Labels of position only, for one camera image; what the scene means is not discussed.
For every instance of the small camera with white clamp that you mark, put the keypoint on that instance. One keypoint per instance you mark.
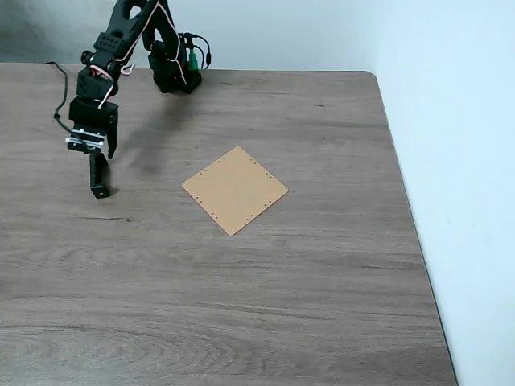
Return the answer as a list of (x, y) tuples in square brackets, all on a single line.
[(85, 140)]

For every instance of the tan square board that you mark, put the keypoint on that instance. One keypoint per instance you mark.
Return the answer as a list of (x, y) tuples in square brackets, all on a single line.
[(235, 190)]

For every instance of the green circuit board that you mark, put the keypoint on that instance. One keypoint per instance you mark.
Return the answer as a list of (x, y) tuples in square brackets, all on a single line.
[(193, 61)]

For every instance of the black U-shaped block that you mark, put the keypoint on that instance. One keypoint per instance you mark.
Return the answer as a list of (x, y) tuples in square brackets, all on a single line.
[(96, 177)]

